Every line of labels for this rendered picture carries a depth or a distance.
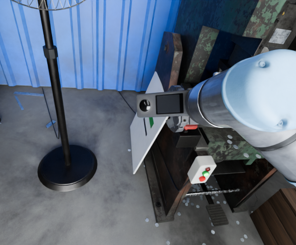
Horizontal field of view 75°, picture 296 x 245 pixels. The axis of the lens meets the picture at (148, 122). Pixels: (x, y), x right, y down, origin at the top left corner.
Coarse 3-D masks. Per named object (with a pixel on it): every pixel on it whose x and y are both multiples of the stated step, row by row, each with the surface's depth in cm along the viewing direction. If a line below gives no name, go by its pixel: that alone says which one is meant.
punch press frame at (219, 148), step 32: (192, 0) 102; (224, 0) 76; (256, 0) 61; (192, 32) 102; (224, 32) 123; (256, 32) 67; (192, 64) 105; (224, 128) 95; (192, 192) 118; (224, 192) 123
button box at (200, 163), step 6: (126, 102) 202; (162, 156) 124; (198, 156) 81; (204, 156) 81; (210, 156) 82; (198, 162) 79; (204, 162) 79; (210, 162) 79; (192, 168) 84; (198, 168) 79; (204, 168) 79; (210, 168) 80; (192, 174) 84; (198, 174) 81; (210, 174) 83; (192, 180) 84; (198, 180) 85; (204, 180) 86
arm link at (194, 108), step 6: (216, 72) 28; (198, 84) 30; (192, 90) 30; (198, 90) 27; (192, 96) 29; (198, 96) 27; (192, 102) 29; (192, 108) 29; (198, 108) 27; (192, 114) 30; (198, 114) 28; (198, 120) 30; (204, 120) 27; (210, 126) 29; (216, 126) 27
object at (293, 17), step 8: (288, 8) 68; (288, 16) 70; (280, 24) 71; (288, 24) 72; (272, 32) 73; (280, 32) 73; (288, 32) 74; (272, 40) 75; (280, 40) 75; (288, 40) 76; (240, 48) 84; (264, 48) 75; (272, 48) 77; (280, 48) 78; (232, 56) 89; (240, 56) 84; (248, 56) 80; (232, 64) 89
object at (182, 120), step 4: (180, 88) 39; (188, 88) 38; (192, 88) 32; (188, 92) 32; (188, 96) 31; (188, 108) 31; (188, 112) 32; (176, 116) 40; (180, 116) 38; (184, 116) 37; (188, 116) 37; (176, 120) 40; (180, 120) 38; (184, 120) 38; (188, 120) 38; (192, 120) 38; (176, 124) 40; (180, 124) 39; (184, 124) 39
